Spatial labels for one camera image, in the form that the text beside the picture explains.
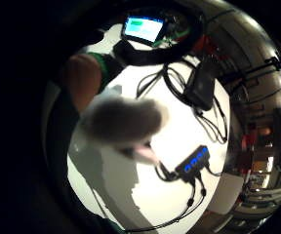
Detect grey and white soft toy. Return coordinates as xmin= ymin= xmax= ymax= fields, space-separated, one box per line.
xmin=80 ymin=87 xmax=170 ymax=165

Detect small lit display screen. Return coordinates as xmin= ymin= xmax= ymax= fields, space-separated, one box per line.
xmin=122 ymin=15 xmax=167 ymax=46

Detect black power adapter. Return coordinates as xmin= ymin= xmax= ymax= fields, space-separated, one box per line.
xmin=182 ymin=59 xmax=217 ymax=112

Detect black hub with blue lights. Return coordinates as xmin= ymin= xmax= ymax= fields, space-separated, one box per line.
xmin=175 ymin=144 xmax=212 ymax=183

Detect black stand with bar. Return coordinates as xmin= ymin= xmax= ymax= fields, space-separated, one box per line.
xmin=224 ymin=56 xmax=281 ymax=86

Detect background storage shelves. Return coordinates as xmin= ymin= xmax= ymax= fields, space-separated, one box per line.
xmin=234 ymin=97 xmax=281 ymax=215

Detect thin black adapter cable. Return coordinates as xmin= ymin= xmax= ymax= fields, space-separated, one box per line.
xmin=136 ymin=61 xmax=229 ymax=145

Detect black hub cable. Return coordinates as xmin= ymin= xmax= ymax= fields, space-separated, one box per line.
xmin=124 ymin=161 xmax=221 ymax=234

